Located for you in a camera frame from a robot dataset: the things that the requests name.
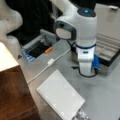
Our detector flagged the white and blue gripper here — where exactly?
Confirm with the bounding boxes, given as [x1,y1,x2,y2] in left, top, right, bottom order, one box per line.
[76,47,99,77]

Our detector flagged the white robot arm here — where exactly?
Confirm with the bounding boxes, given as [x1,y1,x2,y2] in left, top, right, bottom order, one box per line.
[50,0,98,77]

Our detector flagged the black lidded drawer box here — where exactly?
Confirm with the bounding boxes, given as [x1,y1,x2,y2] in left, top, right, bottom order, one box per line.
[95,34,120,75]

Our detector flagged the white spiral notebook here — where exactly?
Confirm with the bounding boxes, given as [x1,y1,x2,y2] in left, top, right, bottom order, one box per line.
[36,70,85,120]

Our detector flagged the grey metal tray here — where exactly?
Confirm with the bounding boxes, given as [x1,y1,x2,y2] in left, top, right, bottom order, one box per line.
[22,29,57,62]

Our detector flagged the metal binder clips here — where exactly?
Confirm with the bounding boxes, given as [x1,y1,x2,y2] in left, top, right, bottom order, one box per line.
[77,109,91,120]

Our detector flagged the brown wooden shelf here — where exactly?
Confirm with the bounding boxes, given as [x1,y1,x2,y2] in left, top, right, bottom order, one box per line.
[0,42,40,120]

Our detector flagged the white cable with adapter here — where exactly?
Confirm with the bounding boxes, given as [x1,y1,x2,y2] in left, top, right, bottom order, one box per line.
[26,53,73,84]

